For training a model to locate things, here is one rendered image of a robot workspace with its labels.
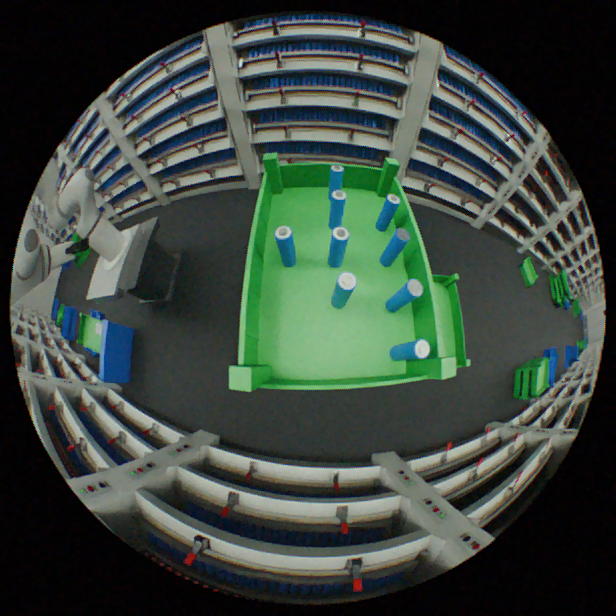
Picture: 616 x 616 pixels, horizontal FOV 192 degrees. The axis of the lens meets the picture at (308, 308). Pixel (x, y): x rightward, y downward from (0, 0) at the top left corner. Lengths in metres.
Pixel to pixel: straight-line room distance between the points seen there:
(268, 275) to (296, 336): 0.08
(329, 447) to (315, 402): 0.20
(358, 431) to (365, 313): 0.60
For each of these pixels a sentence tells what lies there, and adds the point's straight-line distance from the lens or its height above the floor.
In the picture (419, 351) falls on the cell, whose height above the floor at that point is 0.55.
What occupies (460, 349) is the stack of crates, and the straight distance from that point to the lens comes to 0.71.
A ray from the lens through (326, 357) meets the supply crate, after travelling 0.22.
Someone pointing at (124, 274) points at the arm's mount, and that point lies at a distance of 0.81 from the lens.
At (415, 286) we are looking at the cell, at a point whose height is 0.55.
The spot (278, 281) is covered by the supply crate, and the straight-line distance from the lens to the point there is 0.25.
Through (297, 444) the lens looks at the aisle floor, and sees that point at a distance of 0.78.
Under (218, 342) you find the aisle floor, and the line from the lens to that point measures 0.80.
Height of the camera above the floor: 0.71
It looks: 75 degrees down
